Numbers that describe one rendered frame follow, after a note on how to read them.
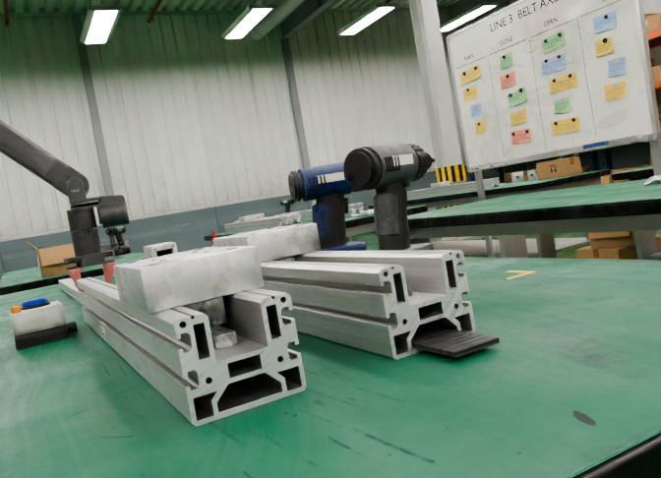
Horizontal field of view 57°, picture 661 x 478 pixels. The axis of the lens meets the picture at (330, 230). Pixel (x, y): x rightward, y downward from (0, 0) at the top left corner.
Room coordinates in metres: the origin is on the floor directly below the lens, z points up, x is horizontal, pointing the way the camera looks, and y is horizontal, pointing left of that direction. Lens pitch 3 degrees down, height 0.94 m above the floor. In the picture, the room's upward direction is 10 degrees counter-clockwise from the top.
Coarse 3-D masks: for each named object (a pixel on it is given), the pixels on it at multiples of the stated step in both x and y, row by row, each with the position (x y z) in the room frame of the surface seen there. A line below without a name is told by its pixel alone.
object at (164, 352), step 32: (96, 288) 0.90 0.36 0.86; (256, 288) 0.57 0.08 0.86; (96, 320) 0.96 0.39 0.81; (128, 320) 0.67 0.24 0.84; (160, 320) 0.50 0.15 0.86; (192, 320) 0.47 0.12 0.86; (256, 320) 0.51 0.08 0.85; (288, 320) 0.51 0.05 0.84; (128, 352) 0.71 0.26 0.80; (160, 352) 0.53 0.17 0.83; (192, 352) 0.47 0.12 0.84; (224, 352) 0.50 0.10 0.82; (256, 352) 0.49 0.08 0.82; (288, 352) 0.52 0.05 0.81; (160, 384) 0.56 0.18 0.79; (192, 384) 0.48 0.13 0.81; (224, 384) 0.48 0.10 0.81; (256, 384) 0.54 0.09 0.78; (288, 384) 0.52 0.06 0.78; (192, 416) 0.46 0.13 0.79; (224, 416) 0.48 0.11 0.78
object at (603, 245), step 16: (560, 160) 5.02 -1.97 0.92; (576, 160) 5.06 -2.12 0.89; (544, 176) 5.20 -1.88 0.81; (560, 176) 5.04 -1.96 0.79; (592, 240) 4.42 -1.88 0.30; (608, 240) 4.35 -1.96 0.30; (624, 240) 4.28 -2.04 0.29; (656, 240) 4.39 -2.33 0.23; (48, 256) 3.15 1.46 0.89; (64, 256) 3.18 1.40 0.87; (576, 256) 4.56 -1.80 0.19; (592, 256) 4.42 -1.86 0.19; (608, 256) 4.30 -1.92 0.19; (624, 256) 4.24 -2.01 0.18; (48, 272) 3.17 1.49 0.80; (64, 272) 3.20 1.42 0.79
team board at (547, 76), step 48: (528, 0) 3.76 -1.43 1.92; (576, 0) 3.46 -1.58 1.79; (624, 0) 3.21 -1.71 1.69; (480, 48) 4.19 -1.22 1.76; (528, 48) 3.81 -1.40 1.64; (576, 48) 3.50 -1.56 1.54; (624, 48) 3.24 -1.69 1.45; (480, 96) 4.25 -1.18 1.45; (528, 96) 3.87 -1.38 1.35; (576, 96) 3.54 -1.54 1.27; (624, 96) 3.26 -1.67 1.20; (480, 144) 4.32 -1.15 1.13; (528, 144) 3.92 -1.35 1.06; (576, 144) 3.59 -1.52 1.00; (624, 144) 3.31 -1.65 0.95; (480, 192) 4.44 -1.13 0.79
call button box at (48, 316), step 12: (24, 312) 0.99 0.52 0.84; (36, 312) 0.99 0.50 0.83; (48, 312) 1.00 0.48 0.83; (60, 312) 1.01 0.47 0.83; (12, 324) 0.98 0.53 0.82; (24, 324) 0.98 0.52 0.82; (36, 324) 0.99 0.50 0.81; (48, 324) 1.00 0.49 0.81; (60, 324) 1.01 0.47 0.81; (72, 324) 1.05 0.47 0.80; (24, 336) 0.98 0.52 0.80; (36, 336) 0.99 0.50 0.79; (48, 336) 1.00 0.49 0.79; (60, 336) 1.01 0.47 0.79; (24, 348) 0.98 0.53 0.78
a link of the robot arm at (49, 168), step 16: (0, 128) 1.30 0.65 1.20; (0, 144) 1.29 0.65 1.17; (16, 144) 1.30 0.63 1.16; (32, 144) 1.32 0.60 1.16; (16, 160) 1.31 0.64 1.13; (32, 160) 1.31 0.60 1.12; (48, 160) 1.32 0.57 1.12; (48, 176) 1.32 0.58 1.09; (64, 176) 1.33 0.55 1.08; (80, 176) 1.34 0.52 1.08; (64, 192) 1.33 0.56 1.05
